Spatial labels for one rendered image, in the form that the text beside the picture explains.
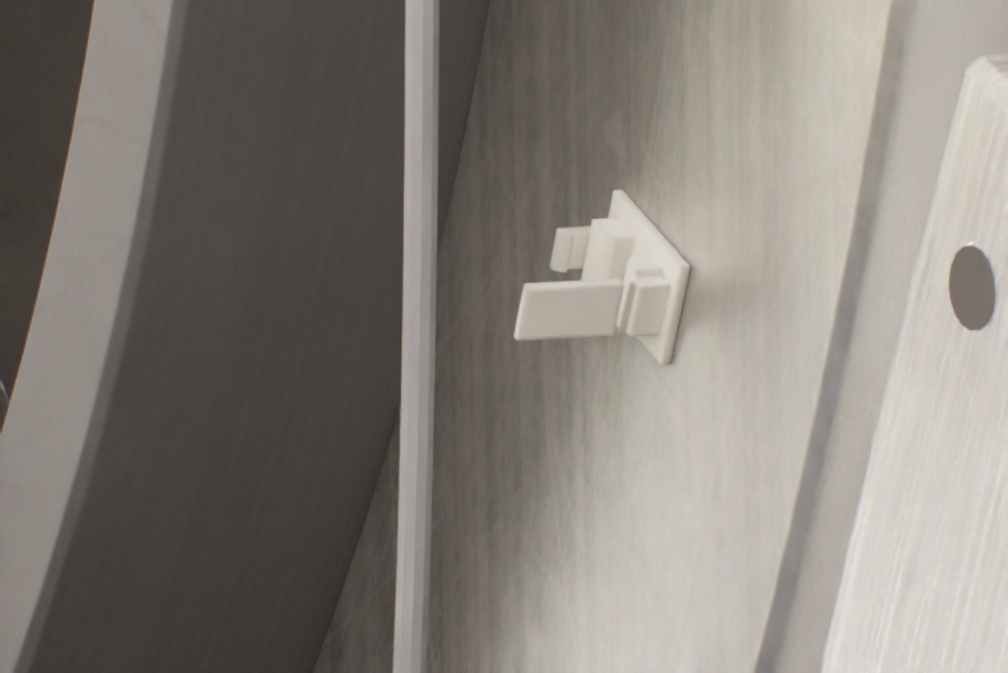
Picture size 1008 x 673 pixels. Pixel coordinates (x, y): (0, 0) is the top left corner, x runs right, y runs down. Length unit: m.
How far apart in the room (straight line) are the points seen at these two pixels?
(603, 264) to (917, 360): 0.09
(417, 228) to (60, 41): 0.93
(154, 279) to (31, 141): 0.86
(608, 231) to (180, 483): 0.10
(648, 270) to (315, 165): 0.07
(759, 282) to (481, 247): 0.08
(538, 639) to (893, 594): 0.12
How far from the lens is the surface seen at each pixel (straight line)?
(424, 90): 0.95
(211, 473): 1.02
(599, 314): 0.94
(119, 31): 0.99
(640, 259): 0.95
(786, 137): 0.92
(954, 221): 0.86
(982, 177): 0.86
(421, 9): 0.94
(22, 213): 1.84
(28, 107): 1.86
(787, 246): 0.92
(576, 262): 0.96
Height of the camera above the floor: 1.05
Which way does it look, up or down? 5 degrees down
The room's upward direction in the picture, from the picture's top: 1 degrees counter-clockwise
